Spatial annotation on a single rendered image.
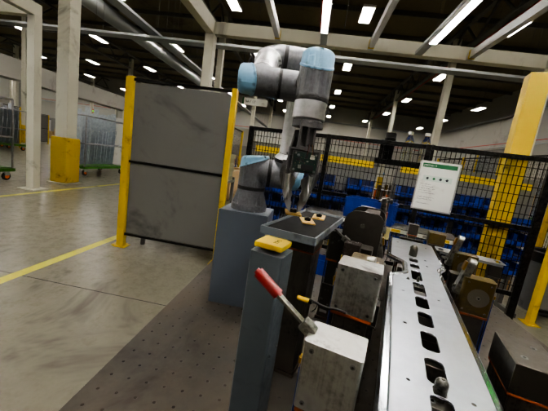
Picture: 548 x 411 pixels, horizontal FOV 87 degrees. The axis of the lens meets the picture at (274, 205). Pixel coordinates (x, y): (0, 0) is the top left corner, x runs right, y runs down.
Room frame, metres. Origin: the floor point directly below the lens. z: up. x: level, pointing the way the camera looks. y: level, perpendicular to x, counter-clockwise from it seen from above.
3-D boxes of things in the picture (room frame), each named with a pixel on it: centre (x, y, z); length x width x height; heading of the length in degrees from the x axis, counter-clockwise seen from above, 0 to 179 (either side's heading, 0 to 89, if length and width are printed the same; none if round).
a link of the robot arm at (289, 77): (0.79, -0.03, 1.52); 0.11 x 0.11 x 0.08; 2
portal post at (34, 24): (5.78, 4.96, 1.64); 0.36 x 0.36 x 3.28; 84
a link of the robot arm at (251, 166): (1.21, 0.10, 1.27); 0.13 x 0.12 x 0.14; 92
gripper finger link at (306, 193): (0.68, -0.07, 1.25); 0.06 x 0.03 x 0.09; 1
